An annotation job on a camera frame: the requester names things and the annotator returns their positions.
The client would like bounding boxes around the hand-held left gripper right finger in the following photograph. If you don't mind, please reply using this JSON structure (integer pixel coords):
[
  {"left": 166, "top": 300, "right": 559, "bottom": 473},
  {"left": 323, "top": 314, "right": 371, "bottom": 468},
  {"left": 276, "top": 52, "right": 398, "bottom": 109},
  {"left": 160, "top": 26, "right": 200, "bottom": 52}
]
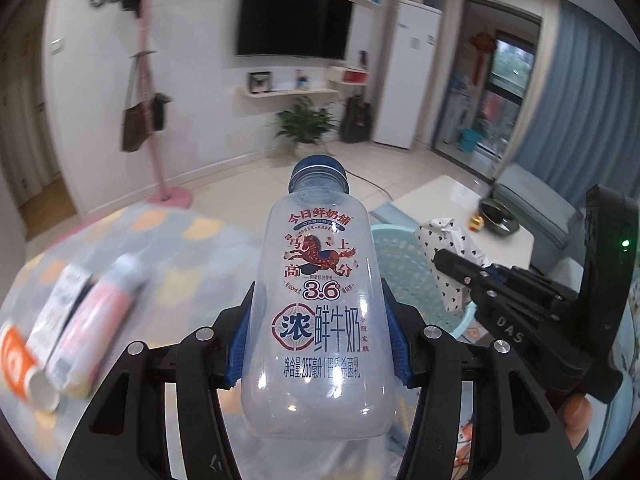
[{"left": 382, "top": 280, "right": 576, "bottom": 480}]

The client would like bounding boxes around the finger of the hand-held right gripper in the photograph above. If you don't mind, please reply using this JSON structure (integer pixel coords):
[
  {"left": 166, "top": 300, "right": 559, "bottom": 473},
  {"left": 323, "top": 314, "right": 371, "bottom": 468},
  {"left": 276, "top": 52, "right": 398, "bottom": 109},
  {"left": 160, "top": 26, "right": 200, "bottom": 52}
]
[
  {"left": 487, "top": 264, "right": 583, "bottom": 302},
  {"left": 432, "top": 247, "right": 506, "bottom": 311}
]

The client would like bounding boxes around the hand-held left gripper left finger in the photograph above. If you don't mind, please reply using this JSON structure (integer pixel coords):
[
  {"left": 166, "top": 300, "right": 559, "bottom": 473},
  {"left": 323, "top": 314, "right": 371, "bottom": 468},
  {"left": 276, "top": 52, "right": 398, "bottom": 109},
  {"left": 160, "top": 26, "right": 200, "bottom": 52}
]
[{"left": 55, "top": 287, "right": 256, "bottom": 480}]

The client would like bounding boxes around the white black-patterned bag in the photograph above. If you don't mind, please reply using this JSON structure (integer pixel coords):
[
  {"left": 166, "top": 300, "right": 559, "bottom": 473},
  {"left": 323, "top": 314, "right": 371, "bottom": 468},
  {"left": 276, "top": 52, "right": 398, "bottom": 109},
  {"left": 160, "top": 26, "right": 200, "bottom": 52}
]
[{"left": 414, "top": 216, "right": 493, "bottom": 313}]

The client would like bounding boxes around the teal plastic basket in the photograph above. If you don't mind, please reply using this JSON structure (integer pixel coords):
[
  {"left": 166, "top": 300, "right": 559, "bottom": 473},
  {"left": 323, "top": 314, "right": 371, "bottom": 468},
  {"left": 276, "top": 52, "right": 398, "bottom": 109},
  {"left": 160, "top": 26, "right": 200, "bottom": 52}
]
[{"left": 370, "top": 225, "right": 478, "bottom": 341}]

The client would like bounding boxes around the clear plastic milk bottle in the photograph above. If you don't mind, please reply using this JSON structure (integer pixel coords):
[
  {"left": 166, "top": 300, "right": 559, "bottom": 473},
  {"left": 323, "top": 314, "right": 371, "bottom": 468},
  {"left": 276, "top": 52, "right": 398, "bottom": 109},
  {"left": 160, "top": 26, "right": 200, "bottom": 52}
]
[{"left": 241, "top": 154, "right": 412, "bottom": 441}]

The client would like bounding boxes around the person's right hand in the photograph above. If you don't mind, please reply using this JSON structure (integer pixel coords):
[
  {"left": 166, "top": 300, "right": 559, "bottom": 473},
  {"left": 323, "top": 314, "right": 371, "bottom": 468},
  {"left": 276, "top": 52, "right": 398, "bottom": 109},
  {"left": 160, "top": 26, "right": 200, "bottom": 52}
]
[{"left": 557, "top": 394, "right": 593, "bottom": 456}]

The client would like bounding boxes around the dark metal bowl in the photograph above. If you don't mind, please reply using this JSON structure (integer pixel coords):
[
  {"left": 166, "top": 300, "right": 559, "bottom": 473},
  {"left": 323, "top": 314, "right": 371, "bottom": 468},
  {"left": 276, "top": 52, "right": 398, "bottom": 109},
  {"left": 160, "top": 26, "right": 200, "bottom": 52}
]
[{"left": 477, "top": 197, "right": 521, "bottom": 236}]

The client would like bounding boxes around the white coffee table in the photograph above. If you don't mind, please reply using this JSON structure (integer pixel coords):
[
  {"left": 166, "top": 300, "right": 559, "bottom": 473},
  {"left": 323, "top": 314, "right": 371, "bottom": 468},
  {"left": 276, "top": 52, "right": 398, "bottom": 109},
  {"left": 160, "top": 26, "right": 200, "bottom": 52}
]
[{"left": 392, "top": 175, "right": 536, "bottom": 266}]

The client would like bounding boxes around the teal sofa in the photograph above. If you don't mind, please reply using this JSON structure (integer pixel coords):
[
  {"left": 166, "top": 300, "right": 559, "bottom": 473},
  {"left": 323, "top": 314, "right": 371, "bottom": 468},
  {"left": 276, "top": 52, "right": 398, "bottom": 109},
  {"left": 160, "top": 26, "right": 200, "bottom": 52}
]
[{"left": 492, "top": 162, "right": 588, "bottom": 261}]

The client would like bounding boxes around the pink and white bottle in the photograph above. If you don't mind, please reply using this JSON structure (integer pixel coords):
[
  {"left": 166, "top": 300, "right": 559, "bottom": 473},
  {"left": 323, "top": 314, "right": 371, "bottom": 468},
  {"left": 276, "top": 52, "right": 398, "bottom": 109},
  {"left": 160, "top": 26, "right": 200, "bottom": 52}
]
[{"left": 45, "top": 254, "right": 143, "bottom": 396}]

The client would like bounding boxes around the white washing machine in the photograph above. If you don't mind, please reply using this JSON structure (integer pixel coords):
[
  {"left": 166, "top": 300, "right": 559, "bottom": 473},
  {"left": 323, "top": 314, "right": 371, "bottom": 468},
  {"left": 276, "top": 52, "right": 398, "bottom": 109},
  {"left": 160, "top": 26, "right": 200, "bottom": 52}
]
[{"left": 442, "top": 72, "right": 468, "bottom": 146}]

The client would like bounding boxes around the black acoustic guitar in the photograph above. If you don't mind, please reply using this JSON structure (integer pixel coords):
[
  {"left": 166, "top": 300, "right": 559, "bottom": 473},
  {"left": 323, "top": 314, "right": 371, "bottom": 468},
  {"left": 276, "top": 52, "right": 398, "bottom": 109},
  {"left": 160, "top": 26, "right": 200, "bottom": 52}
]
[{"left": 341, "top": 50, "right": 373, "bottom": 143}]

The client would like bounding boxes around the white milk carton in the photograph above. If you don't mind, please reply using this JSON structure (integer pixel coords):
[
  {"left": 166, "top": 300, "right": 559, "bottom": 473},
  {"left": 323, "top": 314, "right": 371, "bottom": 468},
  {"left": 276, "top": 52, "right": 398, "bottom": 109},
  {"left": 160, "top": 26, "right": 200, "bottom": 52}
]
[{"left": 25, "top": 265, "right": 96, "bottom": 366}]

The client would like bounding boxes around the wide blue curtain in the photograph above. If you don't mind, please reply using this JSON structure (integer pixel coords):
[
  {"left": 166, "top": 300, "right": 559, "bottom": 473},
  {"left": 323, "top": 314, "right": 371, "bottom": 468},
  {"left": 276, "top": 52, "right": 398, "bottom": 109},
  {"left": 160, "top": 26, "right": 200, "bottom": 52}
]
[{"left": 515, "top": 0, "right": 640, "bottom": 221}]

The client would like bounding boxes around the white refrigerator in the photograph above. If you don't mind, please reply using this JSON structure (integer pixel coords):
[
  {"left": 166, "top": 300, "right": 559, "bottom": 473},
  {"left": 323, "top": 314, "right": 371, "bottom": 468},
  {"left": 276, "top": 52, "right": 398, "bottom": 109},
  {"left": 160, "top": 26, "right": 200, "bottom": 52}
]
[{"left": 370, "top": 0, "right": 443, "bottom": 150}]

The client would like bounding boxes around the green potted plant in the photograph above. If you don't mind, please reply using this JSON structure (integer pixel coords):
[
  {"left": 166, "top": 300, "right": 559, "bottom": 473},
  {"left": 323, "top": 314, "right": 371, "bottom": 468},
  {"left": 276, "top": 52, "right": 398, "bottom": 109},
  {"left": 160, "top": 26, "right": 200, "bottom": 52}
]
[{"left": 272, "top": 95, "right": 346, "bottom": 153}]

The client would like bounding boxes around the orange paper cup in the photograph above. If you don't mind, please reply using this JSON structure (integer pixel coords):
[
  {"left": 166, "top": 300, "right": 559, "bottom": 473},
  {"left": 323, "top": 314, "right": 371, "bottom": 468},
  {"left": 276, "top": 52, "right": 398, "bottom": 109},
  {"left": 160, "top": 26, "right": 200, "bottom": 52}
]
[{"left": 0, "top": 322, "right": 61, "bottom": 413}]

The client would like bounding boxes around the red knot ornament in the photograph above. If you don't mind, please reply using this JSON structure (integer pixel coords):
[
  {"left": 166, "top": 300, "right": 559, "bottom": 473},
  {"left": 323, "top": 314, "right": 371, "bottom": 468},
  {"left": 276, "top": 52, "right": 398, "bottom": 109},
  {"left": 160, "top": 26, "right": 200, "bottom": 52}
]
[{"left": 470, "top": 30, "right": 498, "bottom": 83}]

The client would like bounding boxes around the balcony glass door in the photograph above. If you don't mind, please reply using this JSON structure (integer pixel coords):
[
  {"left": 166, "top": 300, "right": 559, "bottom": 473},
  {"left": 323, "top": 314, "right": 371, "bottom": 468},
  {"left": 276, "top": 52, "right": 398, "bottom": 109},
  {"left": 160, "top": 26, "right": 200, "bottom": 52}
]
[{"left": 432, "top": 0, "right": 543, "bottom": 181}]

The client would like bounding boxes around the brown handbag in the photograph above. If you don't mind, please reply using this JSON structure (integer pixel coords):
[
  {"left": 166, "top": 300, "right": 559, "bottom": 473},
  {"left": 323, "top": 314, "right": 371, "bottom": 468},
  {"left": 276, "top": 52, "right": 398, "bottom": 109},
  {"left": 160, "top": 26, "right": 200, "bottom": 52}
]
[{"left": 121, "top": 55, "right": 153, "bottom": 153}]

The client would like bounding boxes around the black handbag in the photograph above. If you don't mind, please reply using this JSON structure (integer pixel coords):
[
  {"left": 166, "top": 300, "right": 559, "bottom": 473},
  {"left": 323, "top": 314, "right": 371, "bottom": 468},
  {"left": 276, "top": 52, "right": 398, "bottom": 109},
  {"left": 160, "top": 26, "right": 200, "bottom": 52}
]
[{"left": 151, "top": 92, "right": 171, "bottom": 131}]

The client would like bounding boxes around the pink coat rack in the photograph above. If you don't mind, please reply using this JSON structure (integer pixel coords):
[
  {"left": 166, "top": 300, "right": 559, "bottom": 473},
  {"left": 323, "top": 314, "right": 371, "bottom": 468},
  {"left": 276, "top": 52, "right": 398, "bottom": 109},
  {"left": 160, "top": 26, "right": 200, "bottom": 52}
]
[{"left": 131, "top": 0, "right": 193, "bottom": 206}]

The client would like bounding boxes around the black floor cable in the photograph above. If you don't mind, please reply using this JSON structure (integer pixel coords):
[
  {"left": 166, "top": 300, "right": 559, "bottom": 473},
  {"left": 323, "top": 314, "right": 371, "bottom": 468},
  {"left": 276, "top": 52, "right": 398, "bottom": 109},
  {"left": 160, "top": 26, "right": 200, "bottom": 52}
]
[{"left": 320, "top": 142, "right": 401, "bottom": 201}]

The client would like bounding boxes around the red and white wall box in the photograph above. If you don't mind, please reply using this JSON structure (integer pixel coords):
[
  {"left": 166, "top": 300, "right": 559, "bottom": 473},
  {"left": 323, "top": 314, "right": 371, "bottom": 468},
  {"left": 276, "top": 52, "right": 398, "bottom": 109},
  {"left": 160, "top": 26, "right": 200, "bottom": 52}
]
[{"left": 327, "top": 65, "right": 371, "bottom": 86}]

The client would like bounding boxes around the white low wall shelf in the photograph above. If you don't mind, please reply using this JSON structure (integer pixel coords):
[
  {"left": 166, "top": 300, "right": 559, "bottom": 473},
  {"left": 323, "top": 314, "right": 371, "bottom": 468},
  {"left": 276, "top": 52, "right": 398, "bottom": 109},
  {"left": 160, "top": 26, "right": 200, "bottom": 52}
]
[{"left": 235, "top": 85, "right": 341, "bottom": 101}]

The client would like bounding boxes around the black wall television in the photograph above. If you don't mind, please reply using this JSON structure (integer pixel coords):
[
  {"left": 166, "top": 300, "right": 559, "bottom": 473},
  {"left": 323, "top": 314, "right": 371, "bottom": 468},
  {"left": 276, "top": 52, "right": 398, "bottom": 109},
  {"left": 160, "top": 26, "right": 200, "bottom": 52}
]
[{"left": 235, "top": 0, "right": 353, "bottom": 58}]

